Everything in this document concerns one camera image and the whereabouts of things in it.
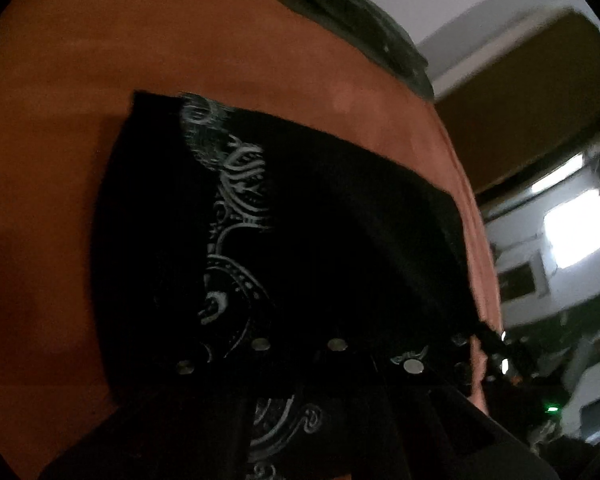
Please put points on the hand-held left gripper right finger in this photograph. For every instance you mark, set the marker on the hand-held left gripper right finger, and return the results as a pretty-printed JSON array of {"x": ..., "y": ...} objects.
[{"x": 385, "y": 372}]

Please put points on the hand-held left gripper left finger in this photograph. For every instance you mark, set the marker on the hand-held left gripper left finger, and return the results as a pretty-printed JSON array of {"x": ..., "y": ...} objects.
[{"x": 230, "y": 375}]

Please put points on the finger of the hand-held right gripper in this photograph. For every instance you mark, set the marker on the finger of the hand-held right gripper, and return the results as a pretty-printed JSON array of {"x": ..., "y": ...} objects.
[{"x": 462, "y": 360}]

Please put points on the black paisley print garment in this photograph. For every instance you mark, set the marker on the black paisley print garment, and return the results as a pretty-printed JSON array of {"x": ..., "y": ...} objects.
[{"x": 355, "y": 210}]

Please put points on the narrow bright window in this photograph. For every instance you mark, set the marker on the narrow bright window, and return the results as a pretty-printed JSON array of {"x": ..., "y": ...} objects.
[{"x": 560, "y": 172}]

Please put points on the orange blanket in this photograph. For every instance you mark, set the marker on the orange blanket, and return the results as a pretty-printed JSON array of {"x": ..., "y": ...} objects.
[{"x": 80, "y": 160}]

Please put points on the brown wardrobe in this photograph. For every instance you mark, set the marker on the brown wardrobe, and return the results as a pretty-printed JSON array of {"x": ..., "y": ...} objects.
[{"x": 520, "y": 100}]

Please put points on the dark green folded cloth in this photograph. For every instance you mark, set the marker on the dark green folded cloth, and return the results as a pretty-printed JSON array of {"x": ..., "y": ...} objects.
[{"x": 360, "y": 25}]

